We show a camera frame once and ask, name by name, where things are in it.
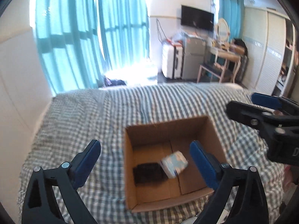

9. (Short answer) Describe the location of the blue white tissue pack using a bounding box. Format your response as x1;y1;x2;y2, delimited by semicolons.
160;151;189;178

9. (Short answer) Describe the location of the white suitcase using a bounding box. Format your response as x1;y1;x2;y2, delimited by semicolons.
162;43;184;79

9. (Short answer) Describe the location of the white louvered wardrobe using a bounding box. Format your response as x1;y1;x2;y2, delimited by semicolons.
242;7;296;97

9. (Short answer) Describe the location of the vanity stool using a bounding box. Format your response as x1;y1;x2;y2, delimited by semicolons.
197;63;233;83

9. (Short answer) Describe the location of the checkered bed duvet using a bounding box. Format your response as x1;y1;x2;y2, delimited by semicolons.
17;83;284;223

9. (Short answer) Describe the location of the silver mini fridge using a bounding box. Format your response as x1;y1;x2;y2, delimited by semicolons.
181;36;206;80

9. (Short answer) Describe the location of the white vanity desk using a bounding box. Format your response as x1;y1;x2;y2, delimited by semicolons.
207;46;241;83

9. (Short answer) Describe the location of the black round lid case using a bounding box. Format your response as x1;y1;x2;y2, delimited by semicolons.
133;162;168;184

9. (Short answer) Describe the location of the left teal curtain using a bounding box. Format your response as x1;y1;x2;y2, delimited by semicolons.
35;0;104;95

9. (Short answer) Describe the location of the black wall television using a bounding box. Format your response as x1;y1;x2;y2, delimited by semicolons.
180;5;214;32

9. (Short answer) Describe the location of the middle teal curtain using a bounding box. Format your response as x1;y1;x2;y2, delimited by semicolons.
99;0;150;70

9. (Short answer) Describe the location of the teal curtain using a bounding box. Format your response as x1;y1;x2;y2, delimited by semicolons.
35;0;104;95
218;0;245;39
99;0;150;70

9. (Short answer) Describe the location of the oval vanity mirror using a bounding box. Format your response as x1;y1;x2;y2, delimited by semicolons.
216;18;230;43

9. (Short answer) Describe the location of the right teal curtain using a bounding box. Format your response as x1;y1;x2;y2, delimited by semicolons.
218;0;245;39

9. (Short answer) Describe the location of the brown cardboard box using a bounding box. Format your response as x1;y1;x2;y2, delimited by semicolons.
123;115;226;213

